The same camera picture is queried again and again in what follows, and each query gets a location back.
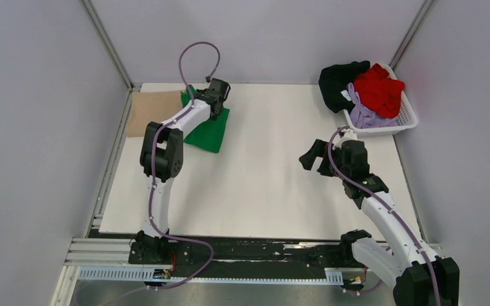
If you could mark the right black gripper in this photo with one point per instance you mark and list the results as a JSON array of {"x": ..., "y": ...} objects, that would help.
[{"x": 318, "y": 149}]

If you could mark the green t shirt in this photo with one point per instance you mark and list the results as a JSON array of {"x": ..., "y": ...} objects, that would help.
[{"x": 209, "y": 134}]

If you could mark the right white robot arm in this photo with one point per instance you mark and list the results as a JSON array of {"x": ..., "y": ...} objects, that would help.
[{"x": 416, "y": 273}]

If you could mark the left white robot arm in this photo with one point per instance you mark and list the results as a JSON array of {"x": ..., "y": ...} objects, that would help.
[{"x": 162, "y": 159}]

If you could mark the lilac t shirt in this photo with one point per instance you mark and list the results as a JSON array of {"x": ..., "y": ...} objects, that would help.
[{"x": 364, "y": 118}]

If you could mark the black t shirt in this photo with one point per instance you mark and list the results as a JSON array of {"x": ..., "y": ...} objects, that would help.
[{"x": 333, "y": 82}]

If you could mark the folded beige t shirt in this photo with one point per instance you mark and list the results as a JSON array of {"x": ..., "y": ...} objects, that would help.
[{"x": 149, "y": 107}]

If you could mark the red t shirt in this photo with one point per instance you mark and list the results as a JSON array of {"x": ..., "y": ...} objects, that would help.
[{"x": 379, "y": 92}]

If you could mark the white laundry basket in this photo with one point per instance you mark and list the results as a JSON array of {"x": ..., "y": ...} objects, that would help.
[{"x": 405, "y": 120}]

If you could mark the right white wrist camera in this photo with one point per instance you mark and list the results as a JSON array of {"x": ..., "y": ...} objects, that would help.
[{"x": 344, "y": 135}]

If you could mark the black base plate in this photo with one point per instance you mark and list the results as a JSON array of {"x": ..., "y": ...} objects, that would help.
[{"x": 256, "y": 257}]

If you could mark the white slotted cable duct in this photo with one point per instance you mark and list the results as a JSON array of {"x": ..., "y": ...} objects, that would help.
[{"x": 151, "y": 275}]

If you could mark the aluminium frame rail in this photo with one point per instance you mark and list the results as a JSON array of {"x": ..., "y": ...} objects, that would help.
[{"x": 114, "y": 252}]

